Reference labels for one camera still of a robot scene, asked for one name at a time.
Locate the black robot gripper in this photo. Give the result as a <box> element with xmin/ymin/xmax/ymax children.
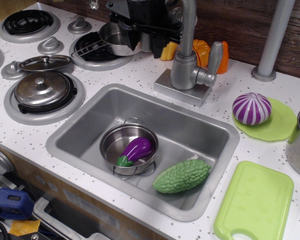
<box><xmin>105</xmin><ymin>0</ymin><xmax>183</xmax><ymax>59</ymax></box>

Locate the silver toy faucet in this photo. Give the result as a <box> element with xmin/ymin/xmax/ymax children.
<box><xmin>154</xmin><ymin>0</ymin><xmax>223</xmax><ymax>107</ymax></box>

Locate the yellow toy bell pepper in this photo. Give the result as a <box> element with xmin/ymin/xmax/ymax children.
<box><xmin>160</xmin><ymin>42</ymin><xmax>178</xmax><ymax>61</ymax></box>

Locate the back right stove burner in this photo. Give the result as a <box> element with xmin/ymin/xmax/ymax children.
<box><xmin>69</xmin><ymin>31</ymin><xmax>133</xmax><ymax>72</ymax></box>

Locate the stove burner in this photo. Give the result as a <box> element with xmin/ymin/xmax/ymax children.
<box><xmin>0</xmin><ymin>9</ymin><xmax>60</xmax><ymax>44</ymax></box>
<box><xmin>69</xmin><ymin>31</ymin><xmax>133</xmax><ymax>72</ymax></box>

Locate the orange toy bell pepper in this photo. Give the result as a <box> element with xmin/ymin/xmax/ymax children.
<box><xmin>192</xmin><ymin>39</ymin><xmax>230</xmax><ymax>74</ymax></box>

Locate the silver stove knob rear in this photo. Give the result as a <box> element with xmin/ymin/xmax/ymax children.
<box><xmin>67</xmin><ymin>17</ymin><xmax>92</xmax><ymax>35</ymax></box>

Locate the silver stove knob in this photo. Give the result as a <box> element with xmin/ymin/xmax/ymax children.
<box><xmin>67</xmin><ymin>17</ymin><xmax>92</xmax><ymax>35</ymax></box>
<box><xmin>1</xmin><ymin>61</ymin><xmax>29</xmax><ymax>81</ymax></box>
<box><xmin>37</xmin><ymin>36</ymin><xmax>64</xmax><ymax>55</ymax></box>

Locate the silver stove knob middle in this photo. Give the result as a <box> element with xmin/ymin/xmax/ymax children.
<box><xmin>37</xmin><ymin>36</ymin><xmax>64</xmax><ymax>55</ymax></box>

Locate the grey metal sink basin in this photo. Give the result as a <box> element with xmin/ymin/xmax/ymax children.
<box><xmin>46</xmin><ymin>84</ymin><xmax>240</xmax><ymax>222</ymax></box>

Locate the steel lid on counter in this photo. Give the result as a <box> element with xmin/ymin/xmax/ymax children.
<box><xmin>19</xmin><ymin>54</ymin><xmax>72</xmax><ymax>72</ymax></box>

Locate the purple toy eggplant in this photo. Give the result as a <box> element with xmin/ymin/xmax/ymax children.
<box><xmin>116</xmin><ymin>137</ymin><xmax>152</xmax><ymax>167</ymax></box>

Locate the steel pot lid on burner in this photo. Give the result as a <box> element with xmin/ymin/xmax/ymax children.
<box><xmin>14</xmin><ymin>71</ymin><xmax>73</xmax><ymax>108</ymax></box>

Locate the back left stove burner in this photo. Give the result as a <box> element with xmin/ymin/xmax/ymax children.
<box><xmin>0</xmin><ymin>9</ymin><xmax>60</xmax><ymax>44</ymax></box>

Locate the grey vertical pole with base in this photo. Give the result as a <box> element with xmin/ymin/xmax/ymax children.
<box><xmin>251</xmin><ymin>0</ymin><xmax>295</xmax><ymax>82</ymax></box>

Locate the purple striped toy onion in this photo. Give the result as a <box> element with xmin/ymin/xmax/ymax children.
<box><xmin>232</xmin><ymin>92</ymin><xmax>272</xmax><ymax>126</ymax></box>

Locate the silver stove knob front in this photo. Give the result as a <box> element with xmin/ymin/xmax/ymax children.
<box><xmin>1</xmin><ymin>61</ymin><xmax>29</xmax><ymax>81</ymax></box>

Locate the green toy bitter melon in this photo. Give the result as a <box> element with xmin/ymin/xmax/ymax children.
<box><xmin>152</xmin><ymin>159</ymin><xmax>212</xmax><ymax>194</ymax></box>

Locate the light green round plate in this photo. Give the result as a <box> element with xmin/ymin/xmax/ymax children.
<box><xmin>232</xmin><ymin>97</ymin><xmax>297</xmax><ymax>142</ymax></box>

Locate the light green cutting board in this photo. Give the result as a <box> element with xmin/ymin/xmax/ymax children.
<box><xmin>213</xmin><ymin>161</ymin><xmax>294</xmax><ymax>240</ymax></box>

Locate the blue clamp tool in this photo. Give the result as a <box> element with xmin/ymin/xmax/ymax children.
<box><xmin>0</xmin><ymin>188</ymin><xmax>35</xmax><ymax>220</ymax></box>

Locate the yellow tape piece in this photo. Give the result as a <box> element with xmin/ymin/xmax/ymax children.
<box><xmin>8</xmin><ymin>219</ymin><xmax>41</xmax><ymax>237</ymax></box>

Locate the steel saucepan with wire handle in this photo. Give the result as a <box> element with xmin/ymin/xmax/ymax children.
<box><xmin>70</xmin><ymin>22</ymin><xmax>142</xmax><ymax>58</ymax></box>

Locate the front stove burner ring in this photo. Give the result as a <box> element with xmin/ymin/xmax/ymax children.
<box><xmin>3</xmin><ymin>70</ymin><xmax>86</xmax><ymax>126</ymax></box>

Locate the small steel pot with handles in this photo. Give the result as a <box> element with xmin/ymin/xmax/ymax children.
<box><xmin>99</xmin><ymin>117</ymin><xmax>159</xmax><ymax>180</ymax></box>

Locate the silver oven door handle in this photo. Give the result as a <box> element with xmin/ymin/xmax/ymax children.
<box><xmin>32</xmin><ymin>197</ymin><xmax>109</xmax><ymax>240</ymax></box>

